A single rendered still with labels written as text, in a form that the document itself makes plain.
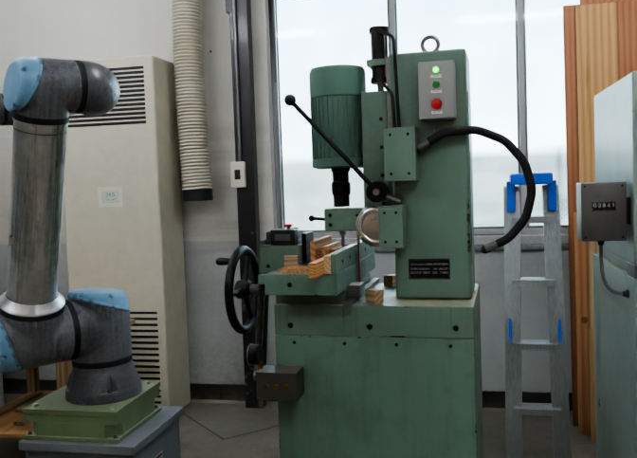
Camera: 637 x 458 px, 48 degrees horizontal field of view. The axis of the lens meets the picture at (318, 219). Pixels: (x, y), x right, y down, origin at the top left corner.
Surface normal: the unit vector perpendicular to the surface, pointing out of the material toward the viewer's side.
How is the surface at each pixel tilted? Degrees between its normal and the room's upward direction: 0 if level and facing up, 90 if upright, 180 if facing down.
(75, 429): 90
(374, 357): 90
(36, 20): 90
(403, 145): 90
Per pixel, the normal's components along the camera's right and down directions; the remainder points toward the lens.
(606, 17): -0.23, 0.00
